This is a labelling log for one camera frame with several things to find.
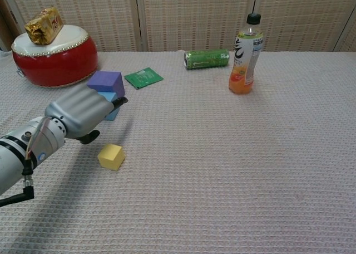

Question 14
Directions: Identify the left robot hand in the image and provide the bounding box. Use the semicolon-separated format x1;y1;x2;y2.
44;84;128;145

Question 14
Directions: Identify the blue foam cube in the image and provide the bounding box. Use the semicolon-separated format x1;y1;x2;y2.
97;91;121;121

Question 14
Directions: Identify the green drink can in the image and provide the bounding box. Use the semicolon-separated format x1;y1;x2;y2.
183;49;230;70

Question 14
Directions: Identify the green sachet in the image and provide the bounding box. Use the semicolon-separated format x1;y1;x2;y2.
123;67;164;90

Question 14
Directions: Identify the yellow foam cube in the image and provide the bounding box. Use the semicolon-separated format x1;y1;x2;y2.
97;143;125;172

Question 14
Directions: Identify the bamboo folding screen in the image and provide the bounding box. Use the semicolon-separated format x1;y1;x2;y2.
0;0;356;53

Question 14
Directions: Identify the brown wooden cabinet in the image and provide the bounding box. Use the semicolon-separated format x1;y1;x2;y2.
0;0;22;52

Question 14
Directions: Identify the red drum white skin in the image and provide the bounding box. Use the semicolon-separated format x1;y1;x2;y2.
11;24;98;87

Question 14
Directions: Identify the woven pale tablecloth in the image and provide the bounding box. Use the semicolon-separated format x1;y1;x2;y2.
0;51;356;254

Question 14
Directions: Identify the purple foam cube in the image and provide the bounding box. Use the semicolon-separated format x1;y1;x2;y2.
86;71;125;99

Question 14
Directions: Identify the orange juice bottle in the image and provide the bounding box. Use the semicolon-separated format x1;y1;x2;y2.
228;13;264;95

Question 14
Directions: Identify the gold foil snack packet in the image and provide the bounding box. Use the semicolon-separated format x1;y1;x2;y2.
24;6;63;46

